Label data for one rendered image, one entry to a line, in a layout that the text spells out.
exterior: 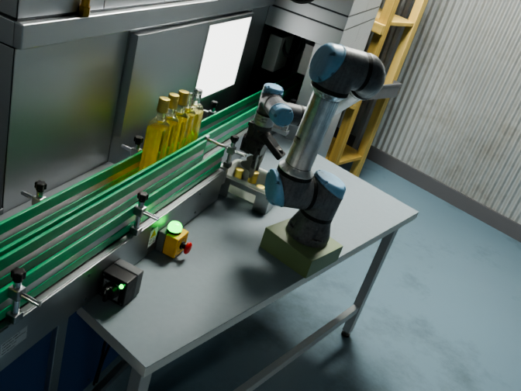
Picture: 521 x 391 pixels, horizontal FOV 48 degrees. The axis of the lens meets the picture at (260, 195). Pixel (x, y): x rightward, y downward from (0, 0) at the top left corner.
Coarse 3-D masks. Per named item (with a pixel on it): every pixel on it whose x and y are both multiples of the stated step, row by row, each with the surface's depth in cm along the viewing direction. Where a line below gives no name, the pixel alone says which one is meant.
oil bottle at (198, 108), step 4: (192, 104) 203; (200, 104) 205; (196, 108) 202; (200, 108) 203; (196, 112) 202; (200, 112) 204; (196, 116) 203; (200, 116) 205; (196, 120) 204; (200, 120) 207; (196, 124) 205; (200, 124) 208; (192, 128) 205; (196, 128) 207; (192, 132) 205; (196, 132) 208; (192, 136) 206; (196, 136) 210; (192, 140) 208
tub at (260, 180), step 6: (234, 162) 231; (240, 162) 234; (234, 168) 233; (228, 174) 220; (246, 174) 235; (264, 174) 232; (234, 180) 220; (240, 180) 219; (246, 180) 236; (258, 180) 234; (264, 180) 233; (252, 186) 217; (264, 186) 233; (264, 192) 216
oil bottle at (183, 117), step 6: (174, 114) 192; (180, 114) 192; (186, 114) 194; (180, 120) 192; (186, 120) 195; (180, 126) 193; (186, 126) 197; (180, 132) 194; (180, 138) 196; (174, 144) 196; (180, 144) 198; (174, 150) 197
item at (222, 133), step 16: (288, 96) 299; (224, 128) 229; (240, 128) 247; (192, 144) 205; (208, 144) 221; (160, 160) 188; (80, 208) 152; (48, 224) 142; (16, 240) 133; (0, 256) 129
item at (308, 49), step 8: (280, 32) 300; (272, 40) 292; (280, 40) 291; (288, 40) 300; (272, 48) 294; (280, 48) 293; (288, 48) 306; (312, 48) 284; (264, 56) 297; (272, 56) 295; (280, 56) 298; (304, 56) 287; (264, 64) 298; (272, 64) 297; (280, 64) 304; (304, 64) 288; (304, 72) 290
